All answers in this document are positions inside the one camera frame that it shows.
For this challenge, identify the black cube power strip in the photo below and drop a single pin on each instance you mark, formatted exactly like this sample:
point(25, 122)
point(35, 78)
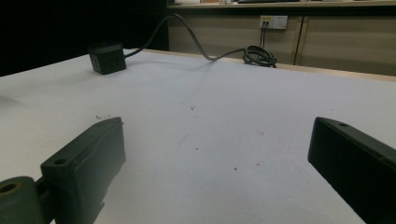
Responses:
point(107, 59)

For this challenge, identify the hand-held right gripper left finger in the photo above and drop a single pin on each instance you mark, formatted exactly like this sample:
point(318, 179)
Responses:
point(84, 168)

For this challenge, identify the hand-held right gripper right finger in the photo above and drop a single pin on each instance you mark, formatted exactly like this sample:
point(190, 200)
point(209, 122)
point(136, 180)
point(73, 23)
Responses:
point(351, 161)

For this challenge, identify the white wall socket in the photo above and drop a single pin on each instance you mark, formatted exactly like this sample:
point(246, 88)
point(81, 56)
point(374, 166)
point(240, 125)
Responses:
point(274, 22)

